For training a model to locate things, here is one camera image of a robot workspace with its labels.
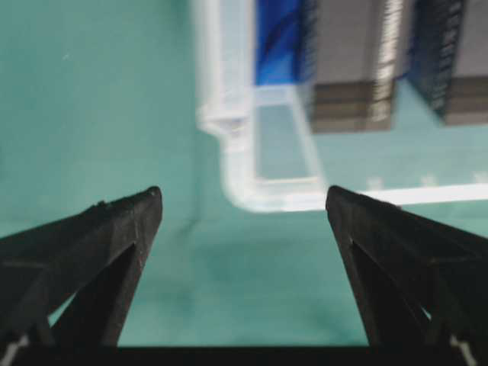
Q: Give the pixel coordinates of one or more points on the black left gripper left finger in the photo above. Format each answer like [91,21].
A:
[71,282]

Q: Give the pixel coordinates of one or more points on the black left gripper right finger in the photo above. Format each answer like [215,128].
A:
[415,280]

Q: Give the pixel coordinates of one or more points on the black realsense box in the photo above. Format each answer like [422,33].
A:
[448,65]
[361,49]

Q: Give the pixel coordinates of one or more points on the clear plastic storage case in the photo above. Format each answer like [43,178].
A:
[270,159]

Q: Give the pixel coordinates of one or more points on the green table cloth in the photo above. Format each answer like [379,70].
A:
[99,100]

